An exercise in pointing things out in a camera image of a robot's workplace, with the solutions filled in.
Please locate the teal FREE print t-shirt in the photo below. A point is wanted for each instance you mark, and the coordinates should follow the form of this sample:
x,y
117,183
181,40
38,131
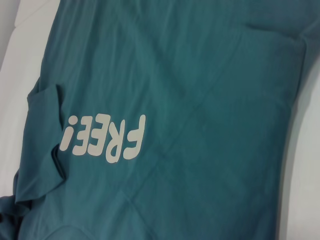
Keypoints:
x,y
187,75

